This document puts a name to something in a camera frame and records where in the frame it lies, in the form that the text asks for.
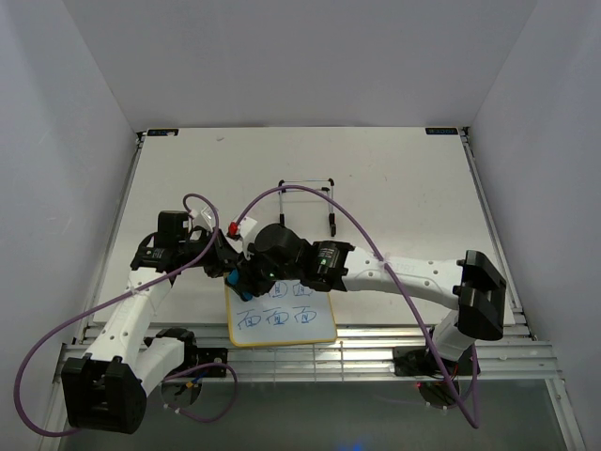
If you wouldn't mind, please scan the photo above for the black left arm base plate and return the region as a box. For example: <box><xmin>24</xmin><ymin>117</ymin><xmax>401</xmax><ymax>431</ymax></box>
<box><xmin>192</xmin><ymin>348</ymin><xmax>228</xmax><ymax>379</ymax></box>

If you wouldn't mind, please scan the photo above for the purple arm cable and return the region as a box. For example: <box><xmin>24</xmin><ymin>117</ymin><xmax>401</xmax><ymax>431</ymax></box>
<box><xmin>12</xmin><ymin>192</ymin><xmax>240</xmax><ymax>438</ymax></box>
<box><xmin>233</xmin><ymin>185</ymin><xmax>483</xmax><ymax>429</ymax></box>

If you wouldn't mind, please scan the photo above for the right blue corner label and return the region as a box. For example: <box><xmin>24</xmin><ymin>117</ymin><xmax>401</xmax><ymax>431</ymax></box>
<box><xmin>424</xmin><ymin>127</ymin><xmax>459</xmax><ymax>136</ymax></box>

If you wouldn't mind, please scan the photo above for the blue corner label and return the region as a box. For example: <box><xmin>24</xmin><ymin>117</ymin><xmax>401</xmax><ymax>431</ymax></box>
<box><xmin>146</xmin><ymin>129</ymin><xmax>179</xmax><ymax>137</ymax></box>
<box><xmin>424</xmin><ymin>127</ymin><xmax>459</xmax><ymax>136</ymax></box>

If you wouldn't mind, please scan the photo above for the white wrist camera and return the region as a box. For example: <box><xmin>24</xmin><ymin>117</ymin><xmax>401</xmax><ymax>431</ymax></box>
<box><xmin>188</xmin><ymin>207</ymin><xmax>219</xmax><ymax>234</ymax></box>
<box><xmin>226</xmin><ymin>216</ymin><xmax>258</xmax><ymax>241</ymax></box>

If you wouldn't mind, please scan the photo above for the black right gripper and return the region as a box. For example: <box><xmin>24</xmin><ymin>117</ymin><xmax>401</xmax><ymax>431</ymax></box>
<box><xmin>233</xmin><ymin>241</ymin><xmax>301</xmax><ymax>297</ymax></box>

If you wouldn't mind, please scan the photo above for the left blue corner label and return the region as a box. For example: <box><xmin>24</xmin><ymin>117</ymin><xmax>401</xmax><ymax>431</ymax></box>
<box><xmin>146</xmin><ymin>129</ymin><xmax>179</xmax><ymax>137</ymax></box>

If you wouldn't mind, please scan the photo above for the blue whiteboard eraser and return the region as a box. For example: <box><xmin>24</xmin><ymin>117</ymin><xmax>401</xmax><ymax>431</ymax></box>
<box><xmin>225</xmin><ymin>270</ymin><xmax>254</xmax><ymax>302</ymax></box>

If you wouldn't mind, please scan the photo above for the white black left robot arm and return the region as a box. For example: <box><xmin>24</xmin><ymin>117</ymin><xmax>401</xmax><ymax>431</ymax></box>
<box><xmin>61</xmin><ymin>211</ymin><xmax>238</xmax><ymax>434</ymax></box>

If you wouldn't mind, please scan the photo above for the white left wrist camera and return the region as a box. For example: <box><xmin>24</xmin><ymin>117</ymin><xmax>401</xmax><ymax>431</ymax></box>
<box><xmin>188</xmin><ymin>207</ymin><xmax>219</xmax><ymax>234</ymax></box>

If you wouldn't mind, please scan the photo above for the black wire whiteboard stand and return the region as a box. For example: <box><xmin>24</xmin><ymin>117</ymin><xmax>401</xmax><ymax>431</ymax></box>
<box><xmin>278</xmin><ymin>178</ymin><xmax>337</xmax><ymax>238</ymax></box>

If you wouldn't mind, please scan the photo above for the yellow framed small whiteboard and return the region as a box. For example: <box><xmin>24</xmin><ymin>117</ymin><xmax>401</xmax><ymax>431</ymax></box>
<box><xmin>225</xmin><ymin>281</ymin><xmax>337</xmax><ymax>348</ymax></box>

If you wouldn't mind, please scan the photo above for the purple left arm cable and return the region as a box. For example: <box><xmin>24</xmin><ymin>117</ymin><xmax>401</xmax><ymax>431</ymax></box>
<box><xmin>12</xmin><ymin>192</ymin><xmax>240</xmax><ymax>438</ymax></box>

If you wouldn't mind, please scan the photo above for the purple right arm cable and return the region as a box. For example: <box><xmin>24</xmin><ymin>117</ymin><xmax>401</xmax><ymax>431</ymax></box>
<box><xmin>233</xmin><ymin>185</ymin><xmax>483</xmax><ymax>429</ymax></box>

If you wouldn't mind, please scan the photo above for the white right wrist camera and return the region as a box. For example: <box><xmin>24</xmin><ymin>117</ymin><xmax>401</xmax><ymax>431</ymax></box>
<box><xmin>226</xmin><ymin>216</ymin><xmax>258</xmax><ymax>241</ymax></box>

